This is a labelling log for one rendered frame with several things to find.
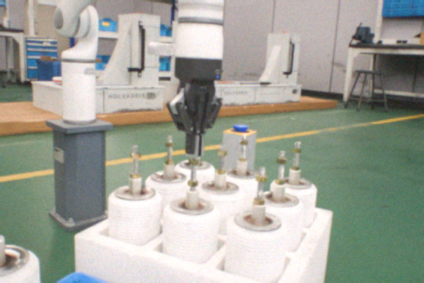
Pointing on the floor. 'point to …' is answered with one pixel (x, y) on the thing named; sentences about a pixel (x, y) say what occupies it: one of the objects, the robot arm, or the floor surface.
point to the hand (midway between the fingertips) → (194, 144)
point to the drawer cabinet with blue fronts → (32, 51)
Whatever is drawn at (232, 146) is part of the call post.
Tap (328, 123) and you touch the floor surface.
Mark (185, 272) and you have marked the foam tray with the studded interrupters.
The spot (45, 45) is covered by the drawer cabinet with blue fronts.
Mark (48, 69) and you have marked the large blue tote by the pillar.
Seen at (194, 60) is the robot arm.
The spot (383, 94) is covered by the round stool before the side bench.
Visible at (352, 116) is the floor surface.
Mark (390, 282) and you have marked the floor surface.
